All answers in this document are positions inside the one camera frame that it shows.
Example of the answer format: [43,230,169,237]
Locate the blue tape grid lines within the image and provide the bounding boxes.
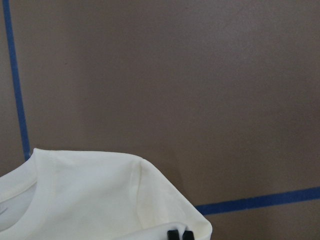
[2,0,320,215]

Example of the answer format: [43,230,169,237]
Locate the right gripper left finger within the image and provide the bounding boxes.
[167,229,180,240]

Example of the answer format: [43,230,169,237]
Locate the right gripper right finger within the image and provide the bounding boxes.
[182,230,195,240]

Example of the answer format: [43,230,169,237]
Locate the cream cat print shirt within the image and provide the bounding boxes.
[0,148,213,240]

